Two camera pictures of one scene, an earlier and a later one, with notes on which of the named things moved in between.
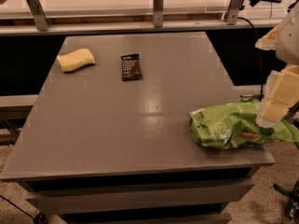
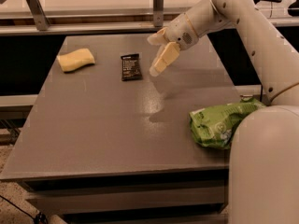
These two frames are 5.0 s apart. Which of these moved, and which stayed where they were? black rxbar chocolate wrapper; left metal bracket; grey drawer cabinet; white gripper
Moved: white gripper
Stayed: grey drawer cabinet; left metal bracket; black rxbar chocolate wrapper
